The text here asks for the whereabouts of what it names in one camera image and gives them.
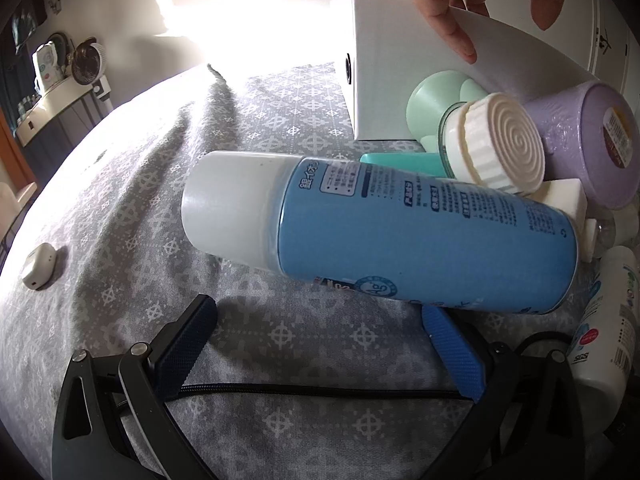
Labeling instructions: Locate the white earbud case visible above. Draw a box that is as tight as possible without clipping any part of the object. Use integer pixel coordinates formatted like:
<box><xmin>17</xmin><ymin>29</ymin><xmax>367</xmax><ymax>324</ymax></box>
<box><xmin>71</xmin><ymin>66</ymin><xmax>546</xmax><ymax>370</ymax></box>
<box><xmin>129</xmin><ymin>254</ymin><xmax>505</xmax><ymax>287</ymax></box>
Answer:
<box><xmin>20</xmin><ymin>242</ymin><xmax>58</xmax><ymax>291</ymax></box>

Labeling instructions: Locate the mint green cup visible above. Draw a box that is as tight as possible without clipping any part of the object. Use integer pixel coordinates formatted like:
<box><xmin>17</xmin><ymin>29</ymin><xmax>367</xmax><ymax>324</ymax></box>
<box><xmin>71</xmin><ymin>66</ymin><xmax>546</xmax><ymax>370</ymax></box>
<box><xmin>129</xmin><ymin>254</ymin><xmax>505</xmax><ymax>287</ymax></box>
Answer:
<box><xmin>406</xmin><ymin>71</ymin><xmax>490</xmax><ymax>153</ymax></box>

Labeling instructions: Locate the white bottle with printed label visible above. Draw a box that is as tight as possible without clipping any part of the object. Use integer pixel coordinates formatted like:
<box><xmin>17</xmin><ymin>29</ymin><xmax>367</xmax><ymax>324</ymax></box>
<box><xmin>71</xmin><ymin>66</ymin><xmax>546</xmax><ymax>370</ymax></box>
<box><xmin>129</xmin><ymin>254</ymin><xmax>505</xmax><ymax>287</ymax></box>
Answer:
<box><xmin>567</xmin><ymin>245</ymin><xmax>640</xmax><ymax>411</ymax></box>

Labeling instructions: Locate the white side table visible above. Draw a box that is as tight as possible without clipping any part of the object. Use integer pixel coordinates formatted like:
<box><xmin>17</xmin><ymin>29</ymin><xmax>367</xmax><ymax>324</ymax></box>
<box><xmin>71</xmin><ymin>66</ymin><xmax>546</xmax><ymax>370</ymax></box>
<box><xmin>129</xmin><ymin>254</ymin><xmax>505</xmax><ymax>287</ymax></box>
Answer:
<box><xmin>15</xmin><ymin>79</ymin><xmax>113</xmax><ymax>147</ymax></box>

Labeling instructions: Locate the purple plastic cup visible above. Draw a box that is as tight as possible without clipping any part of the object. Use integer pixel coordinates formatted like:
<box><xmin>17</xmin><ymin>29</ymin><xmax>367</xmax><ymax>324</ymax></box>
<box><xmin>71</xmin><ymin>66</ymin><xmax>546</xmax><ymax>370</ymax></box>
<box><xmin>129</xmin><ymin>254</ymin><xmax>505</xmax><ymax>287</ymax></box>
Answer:
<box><xmin>522</xmin><ymin>80</ymin><xmax>640</xmax><ymax>211</ymax></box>

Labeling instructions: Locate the small clear bottle white cap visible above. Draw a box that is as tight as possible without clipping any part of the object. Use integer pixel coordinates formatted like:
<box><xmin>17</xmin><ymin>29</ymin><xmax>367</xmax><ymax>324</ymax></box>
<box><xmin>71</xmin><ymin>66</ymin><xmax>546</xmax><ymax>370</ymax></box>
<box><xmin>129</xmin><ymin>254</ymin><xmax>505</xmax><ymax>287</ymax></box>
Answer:
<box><xmin>580</xmin><ymin>205</ymin><xmax>640</xmax><ymax>262</ymax></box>

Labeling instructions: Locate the white rectangular block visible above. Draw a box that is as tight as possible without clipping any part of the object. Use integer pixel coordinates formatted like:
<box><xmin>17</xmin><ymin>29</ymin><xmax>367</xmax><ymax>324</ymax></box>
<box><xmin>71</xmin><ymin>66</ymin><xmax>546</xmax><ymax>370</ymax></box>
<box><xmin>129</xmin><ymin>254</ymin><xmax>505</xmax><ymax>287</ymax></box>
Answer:
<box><xmin>537</xmin><ymin>178</ymin><xmax>586</xmax><ymax>226</ymax></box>

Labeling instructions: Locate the grey patterned bedsheet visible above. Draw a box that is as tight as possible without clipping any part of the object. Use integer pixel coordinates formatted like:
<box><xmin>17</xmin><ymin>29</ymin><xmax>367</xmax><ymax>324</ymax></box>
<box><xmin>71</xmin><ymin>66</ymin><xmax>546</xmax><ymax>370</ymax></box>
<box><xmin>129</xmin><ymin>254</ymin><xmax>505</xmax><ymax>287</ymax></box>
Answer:
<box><xmin>0</xmin><ymin>60</ymin><xmax>640</xmax><ymax>480</ymax></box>

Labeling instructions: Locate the white door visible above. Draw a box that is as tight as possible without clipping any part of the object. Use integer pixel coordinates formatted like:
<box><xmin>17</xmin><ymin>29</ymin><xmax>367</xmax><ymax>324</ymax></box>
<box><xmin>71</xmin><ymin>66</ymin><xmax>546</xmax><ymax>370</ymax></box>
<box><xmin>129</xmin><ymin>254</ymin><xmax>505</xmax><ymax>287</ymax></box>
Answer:
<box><xmin>585</xmin><ymin>0</ymin><xmax>632</xmax><ymax>97</ymax></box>

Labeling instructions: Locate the white cardboard box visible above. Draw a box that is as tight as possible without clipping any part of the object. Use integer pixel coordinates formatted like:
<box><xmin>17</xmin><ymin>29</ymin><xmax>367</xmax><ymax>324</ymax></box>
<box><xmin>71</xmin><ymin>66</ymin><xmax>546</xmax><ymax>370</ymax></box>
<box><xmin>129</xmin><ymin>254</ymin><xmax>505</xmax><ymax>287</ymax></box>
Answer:
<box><xmin>332</xmin><ymin>0</ymin><xmax>608</xmax><ymax>142</ymax></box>

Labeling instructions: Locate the black and white fan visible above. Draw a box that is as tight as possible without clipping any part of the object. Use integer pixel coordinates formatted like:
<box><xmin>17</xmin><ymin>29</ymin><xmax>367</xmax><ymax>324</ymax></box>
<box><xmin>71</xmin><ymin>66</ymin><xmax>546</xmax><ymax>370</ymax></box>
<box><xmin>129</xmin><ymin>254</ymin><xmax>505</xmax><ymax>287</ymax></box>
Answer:
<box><xmin>70</xmin><ymin>35</ymin><xmax>113</xmax><ymax>102</ymax></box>

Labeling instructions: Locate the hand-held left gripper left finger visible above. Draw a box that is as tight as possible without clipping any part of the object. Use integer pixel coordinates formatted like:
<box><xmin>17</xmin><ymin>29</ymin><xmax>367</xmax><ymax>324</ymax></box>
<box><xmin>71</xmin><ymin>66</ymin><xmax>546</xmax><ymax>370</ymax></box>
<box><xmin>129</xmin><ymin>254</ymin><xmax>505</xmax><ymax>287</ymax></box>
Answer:
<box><xmin>51</xmin><ymin>294</ymin><xmax>219</xmax><ymax>480</ymax></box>

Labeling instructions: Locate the blue spray can white cap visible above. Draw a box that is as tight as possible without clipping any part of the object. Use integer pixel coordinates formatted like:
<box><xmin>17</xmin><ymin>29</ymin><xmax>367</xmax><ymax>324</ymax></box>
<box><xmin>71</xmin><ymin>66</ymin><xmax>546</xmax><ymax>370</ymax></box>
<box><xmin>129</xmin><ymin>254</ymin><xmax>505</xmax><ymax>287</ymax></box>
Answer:
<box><xmin>181</xmin><ymin>150</ymin><xmax>583</xmax><ymax>316</ymax></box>

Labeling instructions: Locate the glass jar white ribbed lid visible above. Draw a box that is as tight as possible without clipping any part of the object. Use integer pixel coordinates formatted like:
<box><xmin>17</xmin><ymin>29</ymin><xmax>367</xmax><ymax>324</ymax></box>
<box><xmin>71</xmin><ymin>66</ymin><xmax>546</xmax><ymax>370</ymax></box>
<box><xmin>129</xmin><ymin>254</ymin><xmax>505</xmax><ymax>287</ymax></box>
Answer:
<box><xmin>437</xmin><ymin>92</ymin><xmax>546</xmax><ymax>196</ymax></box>

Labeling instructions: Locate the teal rectangular box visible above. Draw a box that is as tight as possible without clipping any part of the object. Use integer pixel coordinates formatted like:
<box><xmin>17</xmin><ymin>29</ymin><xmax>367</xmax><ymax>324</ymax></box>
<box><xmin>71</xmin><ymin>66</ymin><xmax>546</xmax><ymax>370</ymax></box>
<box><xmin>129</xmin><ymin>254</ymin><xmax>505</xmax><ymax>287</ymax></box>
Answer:
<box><xmin>360</xmin><ymin>152</ymin><xmax>448</xmax><ymax>178</ymax></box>

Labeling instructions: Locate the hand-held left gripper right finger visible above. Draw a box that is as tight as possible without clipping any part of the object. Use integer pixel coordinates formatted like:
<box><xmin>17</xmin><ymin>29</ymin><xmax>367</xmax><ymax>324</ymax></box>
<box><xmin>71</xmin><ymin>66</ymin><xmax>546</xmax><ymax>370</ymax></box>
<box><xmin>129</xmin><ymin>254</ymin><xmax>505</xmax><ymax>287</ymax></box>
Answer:
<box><xmin>421</xmin><ymin>305</ymin><xmax>583</xmax><ymax>480</ymax></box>

